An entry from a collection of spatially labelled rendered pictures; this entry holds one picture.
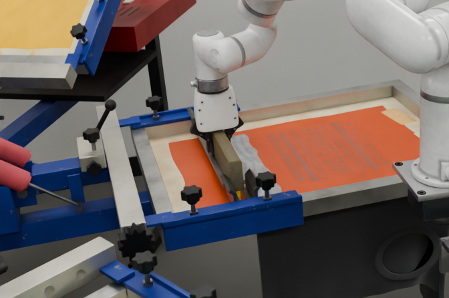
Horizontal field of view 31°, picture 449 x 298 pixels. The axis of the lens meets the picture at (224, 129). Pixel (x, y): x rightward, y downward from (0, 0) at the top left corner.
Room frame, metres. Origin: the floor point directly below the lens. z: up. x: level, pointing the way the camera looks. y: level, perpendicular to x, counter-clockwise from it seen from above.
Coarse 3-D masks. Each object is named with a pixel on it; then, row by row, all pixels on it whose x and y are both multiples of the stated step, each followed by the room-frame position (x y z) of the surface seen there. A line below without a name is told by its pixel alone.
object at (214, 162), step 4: (200, 140) 1.85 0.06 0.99; (204, 140) 1.84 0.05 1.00; (204, 144) 1.82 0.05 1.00; (204, 148) 1.80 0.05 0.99; (208, 156) 1.75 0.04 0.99; (212, 160) 1.72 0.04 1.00; (212, 164) 1.70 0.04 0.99; (216, 164) 1.70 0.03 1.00; (216, 168) 1.68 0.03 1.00; (220, 168) 1.68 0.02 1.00; (216, 172) 1.66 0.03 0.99; (220, 172) 1.66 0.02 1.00; (244, 176) 1.62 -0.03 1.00; (220, 180) 1.62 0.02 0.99; (244, 180) 1.61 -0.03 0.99
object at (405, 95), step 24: (312, 96) 2.08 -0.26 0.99; (336, 96) 2.08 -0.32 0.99; (360, 96) 2.09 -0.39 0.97; (384, 96) 2.10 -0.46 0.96; (408, 96) 2.01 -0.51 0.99; (144, 144) 1.87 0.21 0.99; (144, 168) 1.73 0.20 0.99; (312, 192) 1.52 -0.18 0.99; (336, 192) 1.51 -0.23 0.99; (360, 192) 1.51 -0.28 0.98; (384, 192) 1.52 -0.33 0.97
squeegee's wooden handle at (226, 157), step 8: (216, 136) 1.72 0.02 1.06; (224, 136) 1.71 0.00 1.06; (216, 144) 1.70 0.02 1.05; (224, 144) 1.67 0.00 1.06; (216, 152) 1.71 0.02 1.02; (224, 152) 1.63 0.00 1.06; (232, 152) 1.62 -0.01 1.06; (216, 160) 1.72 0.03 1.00; (224, 160) 1.62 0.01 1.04; (232, 160) 1.58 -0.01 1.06; (240, 160) 1.58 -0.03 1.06; (224, 168) 1.62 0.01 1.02; (232, 168) 1.57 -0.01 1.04; (240, 168) 1.58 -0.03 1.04; (232, 176) 1.57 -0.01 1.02; (240, 176) 1.58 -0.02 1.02; (232, 184) 1.57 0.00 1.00; (240, 184) 1.58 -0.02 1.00
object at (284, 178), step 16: (384, 144) 1.80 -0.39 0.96; (400, 144) 1.79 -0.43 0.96; (416, 144) 1.78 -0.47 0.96; (272, 160) 1.77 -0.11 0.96; (400, 160) 1.70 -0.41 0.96; (192, 176) 1.73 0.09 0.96; (208, 176) 1.72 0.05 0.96; (288, 176) 1.68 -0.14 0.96; (352, 176) 1.65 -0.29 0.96; (368, 176) 1.64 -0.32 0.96; (384, 176) 1.63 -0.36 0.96; (208, 192) 1.64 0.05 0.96; (224, 192) 1.63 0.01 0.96
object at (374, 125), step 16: (352, 112) 2.02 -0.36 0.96; (368, 112) 2.01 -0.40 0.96; (256, 128) 1.98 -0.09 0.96; (272, 128) 1.97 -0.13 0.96; (288, 128) 1.96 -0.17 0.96; (368, 128) 1.91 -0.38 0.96; (384, 128) 1.90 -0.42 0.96; (400, 128) 1.89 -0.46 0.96; (176, 144) 1.93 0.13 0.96; (192, 144) 1.92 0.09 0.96; (256, 144) 1.88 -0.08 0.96; (176, 160) 1.83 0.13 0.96; (192, 160) 1.82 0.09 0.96; (208, 160) 1.81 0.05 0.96
